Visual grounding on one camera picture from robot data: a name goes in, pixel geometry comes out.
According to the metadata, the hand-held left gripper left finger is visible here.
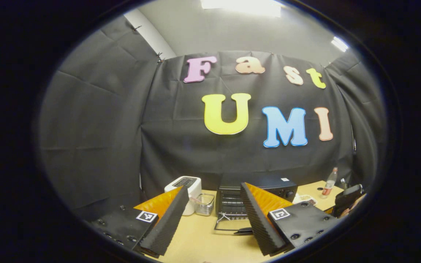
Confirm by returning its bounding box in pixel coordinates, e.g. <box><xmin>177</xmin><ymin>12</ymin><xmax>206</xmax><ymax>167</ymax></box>
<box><xmin>86</xmin><ymin>186</ymin><xmax>190</xmax><ymax>256</ymax></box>

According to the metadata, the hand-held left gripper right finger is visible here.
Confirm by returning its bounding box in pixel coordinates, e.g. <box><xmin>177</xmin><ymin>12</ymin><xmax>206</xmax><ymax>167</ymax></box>
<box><xmin>240</xmin><ymin>182</ymin><xmax>342</xmax><ymax>256</ymax></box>

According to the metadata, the black electric oven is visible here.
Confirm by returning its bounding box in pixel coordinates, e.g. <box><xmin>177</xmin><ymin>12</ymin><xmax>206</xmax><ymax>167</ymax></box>
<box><xmin>214</xmin><ymin>175</ymin><xmax>299</xmax><ymax>235</ymax></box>

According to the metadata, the clear bottle with red label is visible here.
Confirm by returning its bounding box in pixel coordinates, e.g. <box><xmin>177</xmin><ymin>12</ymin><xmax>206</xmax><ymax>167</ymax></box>
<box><xmin>322</xmin><ymin>167</ymin><xmax>338</xmax><ymax>199</ymax></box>

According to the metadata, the white divided dish of beans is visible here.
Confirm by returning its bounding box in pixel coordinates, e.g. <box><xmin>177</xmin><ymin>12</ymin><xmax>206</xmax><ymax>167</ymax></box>
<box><xmin>293</xmin><ymin>194</ymin><xmax>318</xmax><ymax>206</ymax></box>

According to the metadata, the white toaster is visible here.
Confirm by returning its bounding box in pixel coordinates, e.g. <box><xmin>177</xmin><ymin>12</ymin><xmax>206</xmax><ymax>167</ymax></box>
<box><xmin>164</xmin><ymin>176</ymin><xmax>202</xmax><ymax>216</ymax></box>

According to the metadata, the black backdrop cloth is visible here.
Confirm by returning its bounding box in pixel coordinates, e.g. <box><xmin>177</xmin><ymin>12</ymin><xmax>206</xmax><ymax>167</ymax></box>
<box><xmin>39</xmin><ymin>16</ymin><xmax>386</xmax><ymax>220</ymax></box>

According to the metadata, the small ceiling light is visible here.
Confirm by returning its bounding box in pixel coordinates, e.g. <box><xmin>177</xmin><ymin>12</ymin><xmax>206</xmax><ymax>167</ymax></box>
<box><xmin>330</xmin><ymin>37</ymin><xmax>349</xmax><ymax>52</ymax></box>

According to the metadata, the large ceiling light panel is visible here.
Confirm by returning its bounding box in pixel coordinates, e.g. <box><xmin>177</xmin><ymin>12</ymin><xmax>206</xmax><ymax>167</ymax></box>
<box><xmin>200</xmin><ymin>0</ymin><xmax>282</xmax><ymax>17</ymax></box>

